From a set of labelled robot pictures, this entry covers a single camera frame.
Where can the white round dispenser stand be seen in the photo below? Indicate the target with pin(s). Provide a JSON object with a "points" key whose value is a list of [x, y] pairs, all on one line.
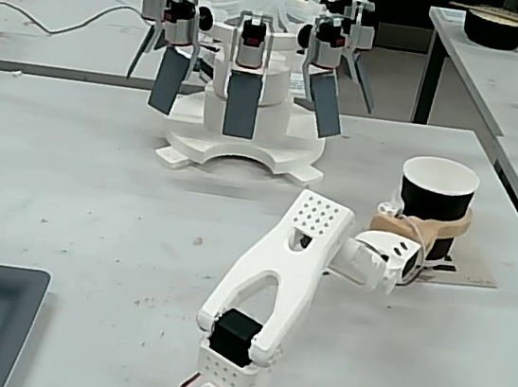
{"points": [[240, 153]]}

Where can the tan gripper with motor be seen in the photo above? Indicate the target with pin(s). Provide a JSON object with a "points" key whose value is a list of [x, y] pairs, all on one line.
{"points": [[395, 226]]}

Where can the black paper cup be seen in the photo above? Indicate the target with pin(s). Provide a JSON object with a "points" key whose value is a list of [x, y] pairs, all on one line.
{"points": [[435, 197]]}

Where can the white background table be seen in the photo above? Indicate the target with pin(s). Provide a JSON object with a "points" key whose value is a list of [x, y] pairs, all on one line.
{"points": [[68, 49]]}

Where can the wooden chopsticks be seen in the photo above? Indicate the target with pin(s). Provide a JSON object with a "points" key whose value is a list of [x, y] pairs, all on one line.
{"points": [[502, 14]]}

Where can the black bowl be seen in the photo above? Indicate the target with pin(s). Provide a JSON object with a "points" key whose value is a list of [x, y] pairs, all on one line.
{"points": [[496, 31]]}

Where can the white side table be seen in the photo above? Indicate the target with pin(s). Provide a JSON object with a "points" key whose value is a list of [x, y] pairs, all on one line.
{"points": [[506, 92]]}

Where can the grey paddle valve unit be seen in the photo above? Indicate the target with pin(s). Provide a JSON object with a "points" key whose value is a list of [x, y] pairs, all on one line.
{"points": [[357, 25], [166, 81], [242, 105], [325, 107], [151, 3]]}

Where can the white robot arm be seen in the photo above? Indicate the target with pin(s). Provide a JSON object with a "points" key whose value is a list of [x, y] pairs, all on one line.
{"points": [[288, 264]]}

